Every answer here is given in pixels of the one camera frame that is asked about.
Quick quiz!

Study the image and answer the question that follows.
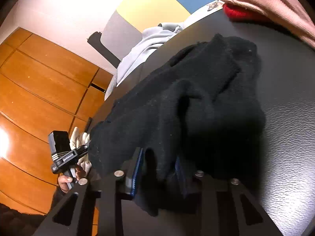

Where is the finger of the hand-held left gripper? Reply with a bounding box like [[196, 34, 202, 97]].
[[74, 144, 91, 158]]

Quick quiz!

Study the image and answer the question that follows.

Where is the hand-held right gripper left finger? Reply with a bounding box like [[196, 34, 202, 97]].
[[33, 147, 145, 236]]

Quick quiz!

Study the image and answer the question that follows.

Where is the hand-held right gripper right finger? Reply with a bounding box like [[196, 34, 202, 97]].
[[175, 156, 283, 236]]

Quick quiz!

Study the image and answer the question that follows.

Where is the beige knit sweater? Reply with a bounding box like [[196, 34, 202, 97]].
[[69, 126, 93, 177]]

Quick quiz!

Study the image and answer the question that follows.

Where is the black knit sweater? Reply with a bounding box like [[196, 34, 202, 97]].
[[87, 33, 266, 217]]

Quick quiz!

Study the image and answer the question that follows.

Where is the person's left forearm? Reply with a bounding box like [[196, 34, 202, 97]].
[[49, 187, 72, 217]]

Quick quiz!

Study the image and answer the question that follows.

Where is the person's left hand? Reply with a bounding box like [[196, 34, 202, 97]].
[[58, 165, 86, 193]]

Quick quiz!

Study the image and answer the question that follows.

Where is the wooden wardrobe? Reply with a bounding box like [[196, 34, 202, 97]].
[[0, 27, 114, 217]]

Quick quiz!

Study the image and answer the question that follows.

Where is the person's dark clothing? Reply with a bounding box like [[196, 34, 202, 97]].
[[0, 203, 47, 236]]

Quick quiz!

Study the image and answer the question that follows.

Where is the light blue garment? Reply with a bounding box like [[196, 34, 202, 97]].
[[105, 22, 187, 101]]

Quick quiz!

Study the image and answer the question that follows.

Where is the white patterned cloth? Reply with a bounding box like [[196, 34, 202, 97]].
[[182, 0, 224, 30]]

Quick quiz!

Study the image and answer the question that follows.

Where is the red knit garment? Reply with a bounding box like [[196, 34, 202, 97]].
[[223, 3, 269, 22]]

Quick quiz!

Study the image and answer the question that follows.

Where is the pink ribbed sweater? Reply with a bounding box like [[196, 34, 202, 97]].
[[206, 0, 315, 47]]

